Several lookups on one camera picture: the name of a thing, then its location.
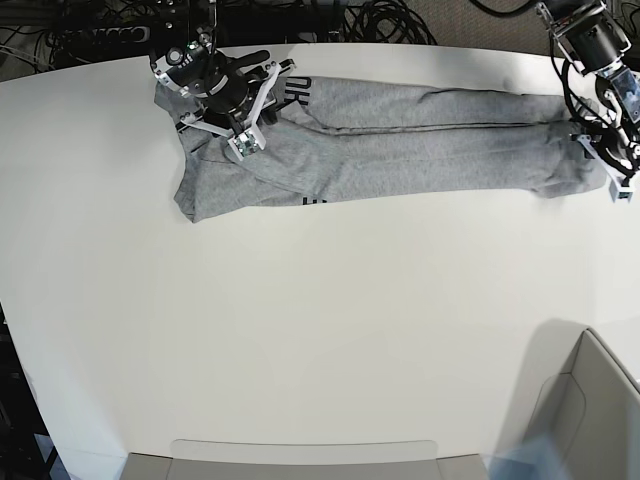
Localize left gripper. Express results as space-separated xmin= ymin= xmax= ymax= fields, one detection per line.
xmin=571 ymin=117 xmax=639 ymax=185

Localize grey T-shirt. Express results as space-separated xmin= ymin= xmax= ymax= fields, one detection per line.
xmin=174 ymin=77 xmax=606 ymax=222

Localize grey box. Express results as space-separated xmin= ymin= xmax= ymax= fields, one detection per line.
xmin=521 ymin=329 xmax=639 ymax=479
xmin=121 ymin=439 xmax=489 ymax=479

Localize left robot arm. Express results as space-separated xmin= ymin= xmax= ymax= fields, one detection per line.
xmin=534 ymin=1 xmax=639 ymax=198

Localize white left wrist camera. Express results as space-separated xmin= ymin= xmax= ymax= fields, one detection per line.
xmin=608 ymin=179 xmax=635 ymax=203

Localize grey box bottom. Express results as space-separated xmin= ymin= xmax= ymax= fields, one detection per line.
xmin=121 ymin=439 xmax=489 ymax=479

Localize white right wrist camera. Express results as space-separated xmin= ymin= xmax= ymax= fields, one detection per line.
xmin=227 ymin=126 xmax=266 ymax=161

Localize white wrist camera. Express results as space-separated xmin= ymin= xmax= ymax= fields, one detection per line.
xmin=227 ymin=126 xmax=266 ymax=161
xmin=608 ymin=179 xmax=635 ymax=203

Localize coiled black cables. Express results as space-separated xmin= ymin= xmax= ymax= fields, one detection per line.
xmin=329 ymin=0 xmax=441 ymax=46

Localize grey box right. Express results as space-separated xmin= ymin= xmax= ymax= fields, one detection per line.
xmin=521 ymin=329 xmax=639 ymax=479

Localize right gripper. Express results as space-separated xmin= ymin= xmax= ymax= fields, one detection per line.
xmin=176 ymin=50 xmax=296 ymax=138

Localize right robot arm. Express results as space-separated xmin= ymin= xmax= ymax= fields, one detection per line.
xmin=150 ymin=1 xmax=295 ymax=156

